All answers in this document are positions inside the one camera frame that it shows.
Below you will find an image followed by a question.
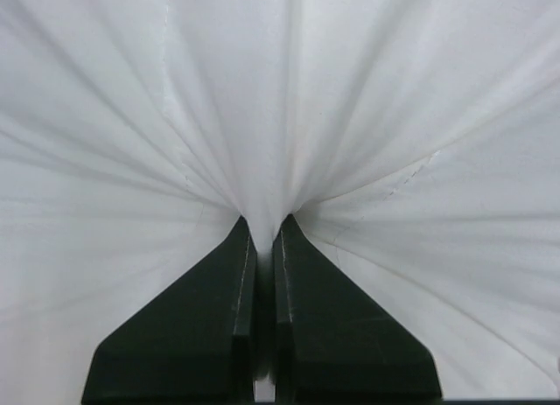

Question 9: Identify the white pillow with yellow edge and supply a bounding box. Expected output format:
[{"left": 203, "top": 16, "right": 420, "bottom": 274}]
[{"left": 1, "top": 0, "right": 559, "bottom": 404}]

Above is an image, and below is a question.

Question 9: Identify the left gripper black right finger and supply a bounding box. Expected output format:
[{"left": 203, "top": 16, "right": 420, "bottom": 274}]
[{"left": 272, "top": 215, "right": 442, "bottom": 403}]

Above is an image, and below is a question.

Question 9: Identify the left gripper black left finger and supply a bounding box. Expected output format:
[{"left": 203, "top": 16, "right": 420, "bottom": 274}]
[{"left": 81, "top": 219, "right": 256, "bottom": 403}]

